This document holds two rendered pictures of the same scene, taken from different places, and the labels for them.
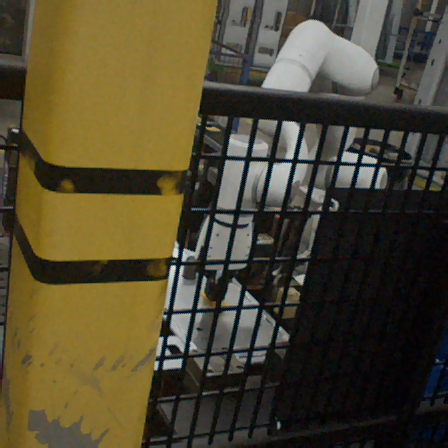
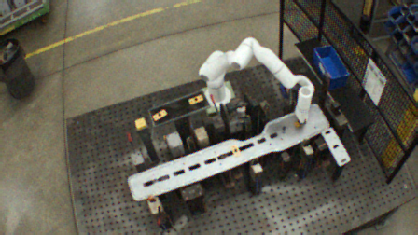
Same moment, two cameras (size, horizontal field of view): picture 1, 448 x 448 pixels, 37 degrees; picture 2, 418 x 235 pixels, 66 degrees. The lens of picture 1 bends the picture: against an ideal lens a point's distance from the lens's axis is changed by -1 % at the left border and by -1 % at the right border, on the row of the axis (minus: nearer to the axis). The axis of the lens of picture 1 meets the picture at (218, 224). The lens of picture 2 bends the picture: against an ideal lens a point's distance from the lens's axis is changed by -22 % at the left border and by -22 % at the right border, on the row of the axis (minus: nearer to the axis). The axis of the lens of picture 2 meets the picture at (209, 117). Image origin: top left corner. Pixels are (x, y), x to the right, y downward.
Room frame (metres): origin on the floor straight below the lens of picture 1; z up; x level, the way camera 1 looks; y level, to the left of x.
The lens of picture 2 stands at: (1.47, 1.44, 3.21)
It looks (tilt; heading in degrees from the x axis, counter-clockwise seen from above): 56 degrees down; 285
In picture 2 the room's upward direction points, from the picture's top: 8 degrees counter-clockwise
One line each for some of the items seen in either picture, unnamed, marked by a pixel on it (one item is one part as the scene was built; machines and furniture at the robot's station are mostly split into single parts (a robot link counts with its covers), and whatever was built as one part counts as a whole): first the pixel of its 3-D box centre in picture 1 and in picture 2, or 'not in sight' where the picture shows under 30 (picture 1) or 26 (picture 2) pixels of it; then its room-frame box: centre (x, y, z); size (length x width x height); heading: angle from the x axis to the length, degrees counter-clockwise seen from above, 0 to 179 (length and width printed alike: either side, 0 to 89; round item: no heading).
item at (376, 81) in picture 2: (378, 315); (374, 82); (0.71, -0.20, 1.30); 0.23 x 0.02 x 0.31; 119
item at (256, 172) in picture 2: not in sight; (255, 178); (1.51, 0.33, 0.87); 0.12 x 0.09 x 0.35; 119
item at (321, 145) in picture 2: not in sight; (317, 154); (1.09, 0.11, 0.84); 0.11 x 0.10 x 0.28; 119
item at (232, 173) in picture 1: (242, 172); (304, 97); (1.24, -0.02, 1.29); 0.09 x 0.08 x 0.13; 70
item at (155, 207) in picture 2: (21, 181); (160, 214); (2.07, 0.66, 0.88); 0.15 x 0.11 x 0.36; 119
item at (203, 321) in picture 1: (133, 215); (233, 153); (1.66, 0.23, 1.00); 1.38 x 0.22 x 0.02; 29
